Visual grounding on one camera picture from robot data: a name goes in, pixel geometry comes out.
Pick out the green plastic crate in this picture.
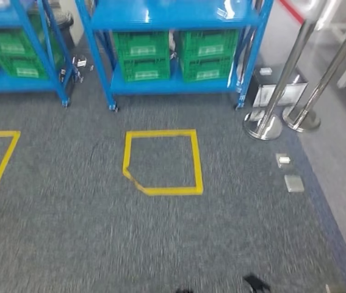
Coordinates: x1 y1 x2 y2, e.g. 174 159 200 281
0 52 51 79
0 16 65 59
119 56 171 83
181 54 234 83
179 29 240 59
113 31 171 62

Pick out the metal floor socket plate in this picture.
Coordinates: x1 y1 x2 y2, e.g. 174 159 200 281
276 153 291 168
284 175 304 193

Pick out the red barrier belt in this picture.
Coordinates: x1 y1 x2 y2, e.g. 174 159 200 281
278 0 305 25

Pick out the chrome stanchion with round base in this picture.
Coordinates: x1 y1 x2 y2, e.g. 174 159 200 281
243 0 328 142

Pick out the black round stanchion base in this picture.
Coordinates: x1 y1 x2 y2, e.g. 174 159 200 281
49 11 75 42

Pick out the white cabinet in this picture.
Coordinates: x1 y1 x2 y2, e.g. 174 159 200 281
59 0 85 46

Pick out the black flat box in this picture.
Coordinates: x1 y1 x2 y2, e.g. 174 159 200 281
247 64 309 109

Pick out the blue metal shelf rack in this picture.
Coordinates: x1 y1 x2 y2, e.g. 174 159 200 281
75 0 274 112
0 0 79 108

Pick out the chrome stanchion with red top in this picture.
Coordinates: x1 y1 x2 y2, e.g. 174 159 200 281
282 8 346 134

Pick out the chrome round base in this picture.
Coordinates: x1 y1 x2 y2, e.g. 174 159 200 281
59 54 94 84

